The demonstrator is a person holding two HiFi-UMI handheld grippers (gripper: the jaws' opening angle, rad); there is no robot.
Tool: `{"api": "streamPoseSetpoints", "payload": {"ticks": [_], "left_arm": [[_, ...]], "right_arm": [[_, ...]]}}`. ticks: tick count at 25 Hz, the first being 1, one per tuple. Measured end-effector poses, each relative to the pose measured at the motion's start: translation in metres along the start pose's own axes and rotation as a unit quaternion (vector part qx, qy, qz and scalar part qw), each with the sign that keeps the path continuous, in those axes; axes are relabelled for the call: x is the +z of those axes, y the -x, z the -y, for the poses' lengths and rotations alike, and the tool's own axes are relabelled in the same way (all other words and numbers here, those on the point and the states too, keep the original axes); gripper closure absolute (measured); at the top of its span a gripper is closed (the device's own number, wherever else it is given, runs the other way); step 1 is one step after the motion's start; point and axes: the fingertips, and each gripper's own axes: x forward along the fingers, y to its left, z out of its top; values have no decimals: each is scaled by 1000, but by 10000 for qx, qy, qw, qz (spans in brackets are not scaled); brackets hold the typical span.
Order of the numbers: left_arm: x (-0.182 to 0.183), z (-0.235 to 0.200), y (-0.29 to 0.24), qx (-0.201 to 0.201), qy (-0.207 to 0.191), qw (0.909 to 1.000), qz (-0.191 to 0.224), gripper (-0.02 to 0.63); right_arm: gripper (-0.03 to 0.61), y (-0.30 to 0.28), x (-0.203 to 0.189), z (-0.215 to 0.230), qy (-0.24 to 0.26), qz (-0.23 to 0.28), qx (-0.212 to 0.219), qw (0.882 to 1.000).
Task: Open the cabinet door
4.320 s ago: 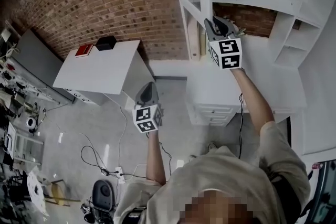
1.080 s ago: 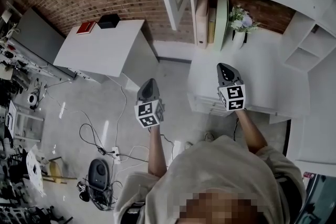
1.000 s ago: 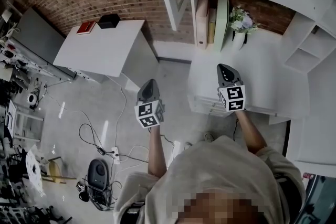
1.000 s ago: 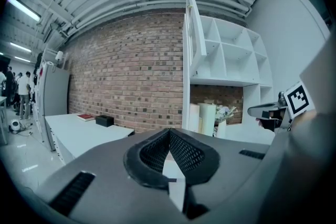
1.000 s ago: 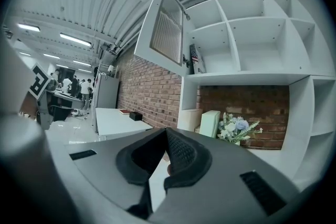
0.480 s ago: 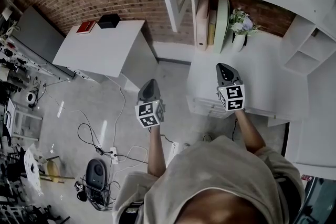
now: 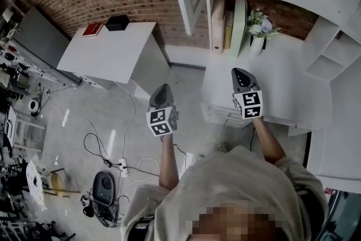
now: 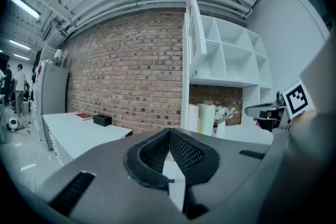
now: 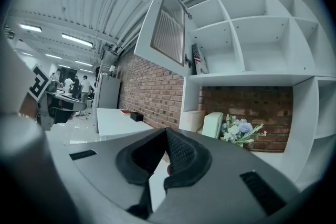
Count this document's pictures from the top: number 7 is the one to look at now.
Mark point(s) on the white desk with hutch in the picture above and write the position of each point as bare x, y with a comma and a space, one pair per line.
282, 76

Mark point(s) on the white round device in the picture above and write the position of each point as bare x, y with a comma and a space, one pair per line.
33, 104

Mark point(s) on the person's left forearm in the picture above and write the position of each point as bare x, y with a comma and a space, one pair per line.
169, 163

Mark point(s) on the person's right forearm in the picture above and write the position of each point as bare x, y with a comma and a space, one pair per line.
268, 144

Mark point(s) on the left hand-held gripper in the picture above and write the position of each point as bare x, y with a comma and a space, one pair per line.
162, 121

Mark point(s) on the person's shoe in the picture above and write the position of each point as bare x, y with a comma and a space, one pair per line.
225, 148

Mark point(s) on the white round panel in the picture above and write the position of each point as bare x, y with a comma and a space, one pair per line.
35, 186

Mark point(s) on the white power strip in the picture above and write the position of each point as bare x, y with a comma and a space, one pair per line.
123, 168

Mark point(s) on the small black camera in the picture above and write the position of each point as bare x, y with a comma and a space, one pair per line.
85, 200

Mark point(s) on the dark grey oval device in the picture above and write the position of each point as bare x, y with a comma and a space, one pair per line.
103, 186

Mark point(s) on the red book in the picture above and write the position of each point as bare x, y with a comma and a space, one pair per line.
92, 30

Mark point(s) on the person's beige shirt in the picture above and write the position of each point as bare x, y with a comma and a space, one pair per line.
234, 186

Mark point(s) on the red drink can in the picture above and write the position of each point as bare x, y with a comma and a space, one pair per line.
330, 191

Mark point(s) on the pastel flower bouquet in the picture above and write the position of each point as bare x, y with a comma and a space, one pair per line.
262, 25

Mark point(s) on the small white drawer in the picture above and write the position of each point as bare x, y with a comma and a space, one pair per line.
222, 110
234, 124
229, 118

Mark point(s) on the wooden stool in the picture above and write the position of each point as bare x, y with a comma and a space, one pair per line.
57, 183

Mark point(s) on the white vase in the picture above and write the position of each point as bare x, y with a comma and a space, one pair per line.
257, 46

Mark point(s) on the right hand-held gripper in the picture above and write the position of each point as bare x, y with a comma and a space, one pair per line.
249, 105

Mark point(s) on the white small frame rack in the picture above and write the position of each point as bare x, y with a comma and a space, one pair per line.
25, 132

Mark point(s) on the white side table with drawers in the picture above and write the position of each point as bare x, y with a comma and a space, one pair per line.
112, 53

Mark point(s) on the white cluttered shelf rack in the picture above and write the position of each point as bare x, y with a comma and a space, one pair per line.
19, 67

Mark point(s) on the pale yellow book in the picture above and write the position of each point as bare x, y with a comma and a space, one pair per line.
228, 31

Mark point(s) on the black box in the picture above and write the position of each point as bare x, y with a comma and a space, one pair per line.
117, 23

